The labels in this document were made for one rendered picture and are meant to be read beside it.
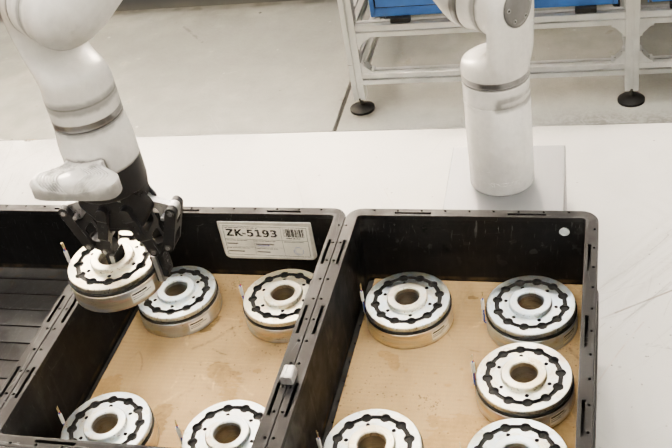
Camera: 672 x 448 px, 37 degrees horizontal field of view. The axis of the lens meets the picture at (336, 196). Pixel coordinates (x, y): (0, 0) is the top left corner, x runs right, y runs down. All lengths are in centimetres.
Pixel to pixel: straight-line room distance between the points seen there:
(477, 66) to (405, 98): 196
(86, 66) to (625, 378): 76
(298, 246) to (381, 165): 47
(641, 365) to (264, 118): 217
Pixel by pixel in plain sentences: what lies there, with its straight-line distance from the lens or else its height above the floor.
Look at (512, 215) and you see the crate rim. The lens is 121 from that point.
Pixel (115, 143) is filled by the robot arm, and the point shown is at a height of 117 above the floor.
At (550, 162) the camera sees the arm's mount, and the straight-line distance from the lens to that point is 152.
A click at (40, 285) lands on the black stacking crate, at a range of 145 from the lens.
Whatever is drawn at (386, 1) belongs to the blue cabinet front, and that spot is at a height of 37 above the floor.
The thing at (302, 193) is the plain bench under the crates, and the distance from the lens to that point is 170.
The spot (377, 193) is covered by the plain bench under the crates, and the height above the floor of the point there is 70.
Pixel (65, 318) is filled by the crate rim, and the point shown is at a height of 92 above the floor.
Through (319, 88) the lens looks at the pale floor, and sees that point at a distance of 343.
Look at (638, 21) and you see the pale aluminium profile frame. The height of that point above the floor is 27.
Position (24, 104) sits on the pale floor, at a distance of 383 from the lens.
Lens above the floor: 167
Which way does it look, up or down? 35 degrees down
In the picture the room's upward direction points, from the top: 11 degrees counter-clockwise
